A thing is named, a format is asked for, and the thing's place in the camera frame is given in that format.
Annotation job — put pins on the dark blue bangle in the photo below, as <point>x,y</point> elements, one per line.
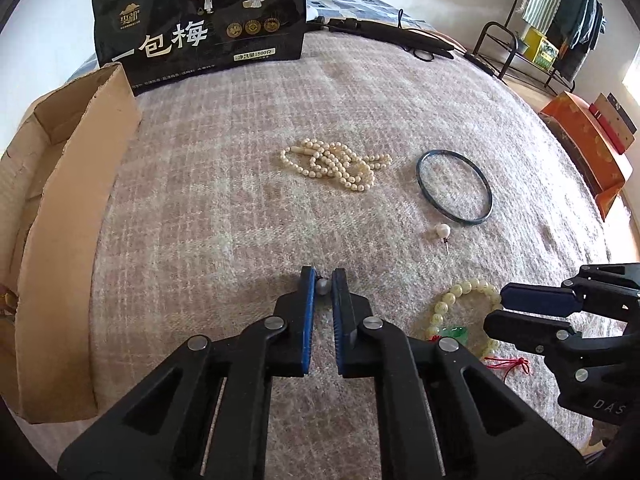
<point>423,190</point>

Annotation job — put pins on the red and grey books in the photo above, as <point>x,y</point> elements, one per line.
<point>612,120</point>

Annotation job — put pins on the pearl stud earring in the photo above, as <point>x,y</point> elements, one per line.
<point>442,230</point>

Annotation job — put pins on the small pearl earring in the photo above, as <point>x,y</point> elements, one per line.
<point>322,288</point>

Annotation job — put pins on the black metal rack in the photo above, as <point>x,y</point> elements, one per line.
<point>500,45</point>

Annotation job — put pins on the brown cardboard box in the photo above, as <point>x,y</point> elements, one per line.
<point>65,240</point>

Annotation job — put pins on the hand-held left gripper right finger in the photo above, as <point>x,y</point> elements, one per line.
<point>339,310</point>

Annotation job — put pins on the hanging clothes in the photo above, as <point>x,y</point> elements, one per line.
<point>570,5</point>

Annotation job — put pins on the pink-grey plaid blanket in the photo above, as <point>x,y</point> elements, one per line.
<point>225,200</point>

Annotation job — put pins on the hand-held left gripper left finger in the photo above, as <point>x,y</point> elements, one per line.
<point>306,310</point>

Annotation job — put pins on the blue checked bedsheet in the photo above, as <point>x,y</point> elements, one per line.
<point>350,2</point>

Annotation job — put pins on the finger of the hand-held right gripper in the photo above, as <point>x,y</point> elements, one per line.
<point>537,297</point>
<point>520,330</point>

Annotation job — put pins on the yellow-green box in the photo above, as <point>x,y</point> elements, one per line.
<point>540,49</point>

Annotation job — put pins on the black printed bag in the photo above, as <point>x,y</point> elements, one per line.
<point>200,25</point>

